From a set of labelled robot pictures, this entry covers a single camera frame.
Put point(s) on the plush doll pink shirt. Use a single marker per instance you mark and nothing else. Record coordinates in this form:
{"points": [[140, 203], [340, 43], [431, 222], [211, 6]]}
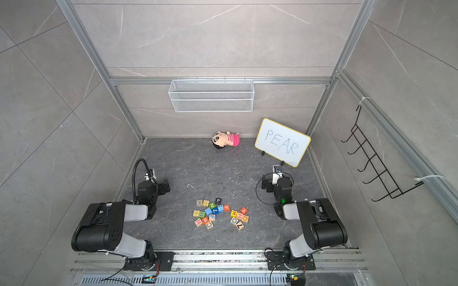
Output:
{"points": [[223, 139]]}

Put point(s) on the black wire hook rack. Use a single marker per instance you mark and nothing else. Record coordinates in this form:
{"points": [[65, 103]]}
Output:
{"points": [[390, 187]]}

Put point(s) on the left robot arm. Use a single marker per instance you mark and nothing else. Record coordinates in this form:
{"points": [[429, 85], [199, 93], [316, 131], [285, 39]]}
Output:
{"points": [[101, 228]]}

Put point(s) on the wooden 7 block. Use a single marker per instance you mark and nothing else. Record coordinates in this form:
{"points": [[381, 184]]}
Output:
{"points": [[240, 225]]}

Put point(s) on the wooden N block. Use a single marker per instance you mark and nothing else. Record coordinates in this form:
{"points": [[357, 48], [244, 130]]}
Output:
{"points": [[198, 222]]}

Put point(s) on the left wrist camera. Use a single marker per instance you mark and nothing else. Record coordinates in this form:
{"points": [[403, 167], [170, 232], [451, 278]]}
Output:
{"points": [[150, 175]]}

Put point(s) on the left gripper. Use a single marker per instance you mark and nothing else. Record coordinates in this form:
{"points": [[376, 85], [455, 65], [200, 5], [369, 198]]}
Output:
{"points": [[163, 190]]}

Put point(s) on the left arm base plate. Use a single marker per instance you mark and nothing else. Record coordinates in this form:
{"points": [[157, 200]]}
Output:
{"points": [[161, 261]]}

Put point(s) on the aluminium rail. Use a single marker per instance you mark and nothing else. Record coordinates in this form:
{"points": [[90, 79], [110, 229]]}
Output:
{"points": [[219, 261]]}

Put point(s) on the whiteboard with yellow frame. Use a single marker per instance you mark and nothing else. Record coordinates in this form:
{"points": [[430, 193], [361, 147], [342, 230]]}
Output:
{"points": [[281, 142]]}

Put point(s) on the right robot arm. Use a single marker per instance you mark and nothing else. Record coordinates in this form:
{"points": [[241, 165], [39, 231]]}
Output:
{"points": [[321, 226]]}

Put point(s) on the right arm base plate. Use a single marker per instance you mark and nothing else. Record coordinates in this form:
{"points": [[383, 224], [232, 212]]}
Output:
{"points": [[278, 261]]}

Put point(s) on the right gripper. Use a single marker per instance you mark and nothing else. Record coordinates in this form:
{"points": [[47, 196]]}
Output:
{"points": [[270, 187]]}

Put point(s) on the white wire mesh basket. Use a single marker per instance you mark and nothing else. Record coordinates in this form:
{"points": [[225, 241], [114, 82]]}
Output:
{"points": [[212, 95]]}

